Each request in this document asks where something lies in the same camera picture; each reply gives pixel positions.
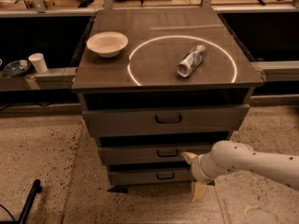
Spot white bowl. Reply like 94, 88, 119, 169
87, 32, 128, 58

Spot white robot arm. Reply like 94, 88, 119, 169
181, 141, 299, 203

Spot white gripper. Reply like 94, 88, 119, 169
181, 152, 217, 203

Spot white paper cup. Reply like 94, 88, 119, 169
28, 53, 48, 73

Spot crushed silver can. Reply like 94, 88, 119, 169
177, 45, 207, 77

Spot black floor cable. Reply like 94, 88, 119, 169
0, 203, 17, 223

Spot grey metal shelf rail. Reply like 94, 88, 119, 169
0, 67, 78, 91

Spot grey drawer cabinet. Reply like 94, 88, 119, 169
71, 7, 265, 194

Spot grey drawer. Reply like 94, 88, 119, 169
107, 167, 194, 186
98, 142, 214, 165
83, 105, 249, 137

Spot black bar on floor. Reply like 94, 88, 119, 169
18, 179, 42, 224

